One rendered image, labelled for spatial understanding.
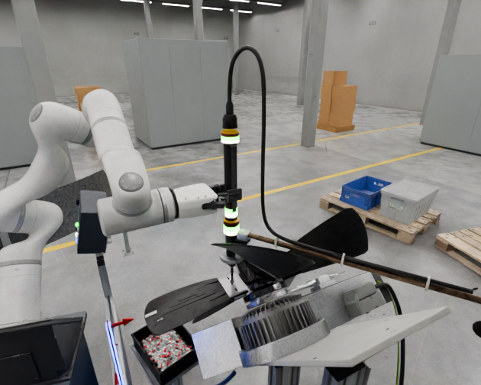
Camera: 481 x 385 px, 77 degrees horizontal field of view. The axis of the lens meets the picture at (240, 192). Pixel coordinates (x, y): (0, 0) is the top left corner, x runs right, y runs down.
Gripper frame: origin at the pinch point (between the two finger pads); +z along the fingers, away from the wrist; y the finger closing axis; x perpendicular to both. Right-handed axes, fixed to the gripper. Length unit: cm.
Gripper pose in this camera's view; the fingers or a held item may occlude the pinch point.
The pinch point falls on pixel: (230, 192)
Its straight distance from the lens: 78.3
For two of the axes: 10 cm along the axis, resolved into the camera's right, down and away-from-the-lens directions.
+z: 8.9, -1.8, 4.1
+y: 4.5, 3.5, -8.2
